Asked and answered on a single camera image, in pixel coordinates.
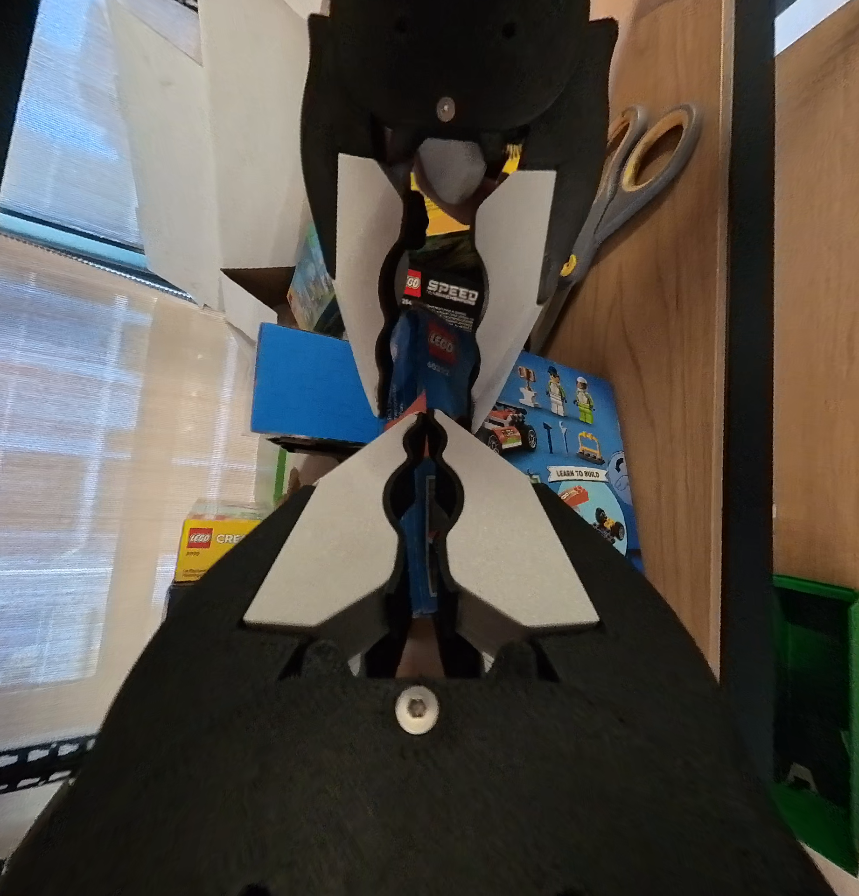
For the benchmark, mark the translucent plastic sheet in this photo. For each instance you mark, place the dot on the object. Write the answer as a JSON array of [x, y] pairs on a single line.
[[80, 490]]

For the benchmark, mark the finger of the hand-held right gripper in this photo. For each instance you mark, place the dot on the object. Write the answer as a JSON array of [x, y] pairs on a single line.
[[516, 266], [362, 252]]

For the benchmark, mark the large blue toy box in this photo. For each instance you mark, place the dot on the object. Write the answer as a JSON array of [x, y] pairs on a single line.
[[310, 385]]

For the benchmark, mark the small black toy box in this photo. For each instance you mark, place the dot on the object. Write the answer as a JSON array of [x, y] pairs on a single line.
[[443, 291]]

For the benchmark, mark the grey yellow scissors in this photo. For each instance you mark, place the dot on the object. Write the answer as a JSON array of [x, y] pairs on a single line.
[[625, 175]]

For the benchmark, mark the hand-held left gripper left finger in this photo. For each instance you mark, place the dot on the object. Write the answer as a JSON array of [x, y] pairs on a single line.
[[324, 560]]

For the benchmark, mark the green plastic bin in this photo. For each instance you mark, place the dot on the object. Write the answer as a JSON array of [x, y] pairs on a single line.
[[821, 700]]

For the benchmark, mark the small blue toy box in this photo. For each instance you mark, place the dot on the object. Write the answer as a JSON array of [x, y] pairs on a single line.
[[569, 434]]

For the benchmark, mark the black metal rack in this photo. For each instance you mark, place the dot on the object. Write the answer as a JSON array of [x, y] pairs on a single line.
[[749, 420]]

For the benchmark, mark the dark wooden shelf board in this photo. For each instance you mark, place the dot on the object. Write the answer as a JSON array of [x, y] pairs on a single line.
[[653, 420]]

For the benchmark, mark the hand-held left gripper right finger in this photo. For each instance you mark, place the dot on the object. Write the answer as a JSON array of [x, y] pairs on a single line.
[[520, 560]]

